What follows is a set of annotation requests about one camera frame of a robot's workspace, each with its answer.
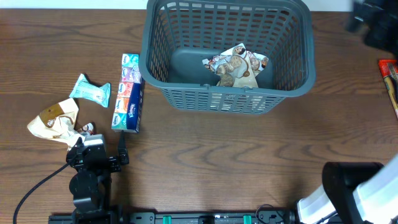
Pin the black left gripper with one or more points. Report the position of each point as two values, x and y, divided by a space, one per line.
115 163

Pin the cookie snack pouch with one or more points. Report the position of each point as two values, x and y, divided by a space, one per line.
258 62
236 67

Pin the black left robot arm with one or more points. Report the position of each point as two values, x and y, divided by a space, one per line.
91 185

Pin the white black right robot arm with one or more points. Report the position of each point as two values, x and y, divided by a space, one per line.
357 193

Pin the Kleenex tissue multipack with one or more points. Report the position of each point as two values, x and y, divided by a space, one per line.
129 99

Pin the beige brown snack pouch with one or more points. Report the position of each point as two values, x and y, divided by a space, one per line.
57 123

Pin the mint green wrapped packet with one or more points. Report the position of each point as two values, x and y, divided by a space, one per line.
84 89

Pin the grey plastic basket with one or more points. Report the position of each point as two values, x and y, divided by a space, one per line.
179 35

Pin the red yellow packet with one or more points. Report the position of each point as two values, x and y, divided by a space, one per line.
388 69

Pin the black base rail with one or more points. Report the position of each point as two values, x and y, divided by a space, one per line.
263 216

